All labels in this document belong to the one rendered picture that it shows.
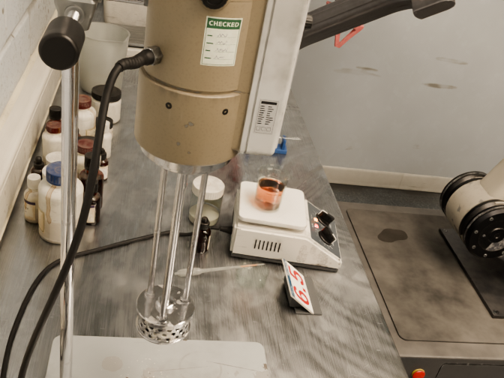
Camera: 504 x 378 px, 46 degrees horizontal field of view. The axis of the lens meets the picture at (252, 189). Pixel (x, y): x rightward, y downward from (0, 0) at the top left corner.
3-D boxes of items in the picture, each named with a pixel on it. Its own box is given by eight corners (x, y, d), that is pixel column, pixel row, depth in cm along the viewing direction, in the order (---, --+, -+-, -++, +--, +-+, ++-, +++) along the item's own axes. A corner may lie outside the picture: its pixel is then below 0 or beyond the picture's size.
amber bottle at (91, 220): (91, 212, 109) (92, 173, 105) (103, 220, 108) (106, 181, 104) (76, 220, 107) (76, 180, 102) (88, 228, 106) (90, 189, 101)
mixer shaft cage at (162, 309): (190, 305, 74) (220, 127, 61) (192, 347, 69) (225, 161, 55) (135, 302, 73) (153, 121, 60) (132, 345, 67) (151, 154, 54)
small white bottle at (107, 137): (113, 156, 127) (115, 122, 123) (103, 161, 125) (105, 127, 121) (102, 151, 128) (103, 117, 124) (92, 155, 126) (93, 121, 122)
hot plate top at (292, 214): (302, 193, 113) (304, 190, 112) (306, 231, 103) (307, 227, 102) (240, 184, 112) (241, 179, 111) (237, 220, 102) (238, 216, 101)
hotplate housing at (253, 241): (331, 231, 118) (342, 198, 114) (338, 274, 107) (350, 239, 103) (220, 214, 116) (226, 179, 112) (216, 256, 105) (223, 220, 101)
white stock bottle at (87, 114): (66, 151, 126) (67, 104, 120) (64, 136, 130) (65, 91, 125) (95, 151, 128) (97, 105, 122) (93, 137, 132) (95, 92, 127)
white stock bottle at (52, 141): (52, 170, 119) (52, 133, 114) (37, 160, 121) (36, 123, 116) (72, 163, 122) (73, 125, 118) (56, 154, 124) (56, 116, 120)
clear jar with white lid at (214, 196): (202, 232, 110) (208, 196, 106) (181, 215, 114) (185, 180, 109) (225, 221, 115) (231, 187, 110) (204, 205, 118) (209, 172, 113)
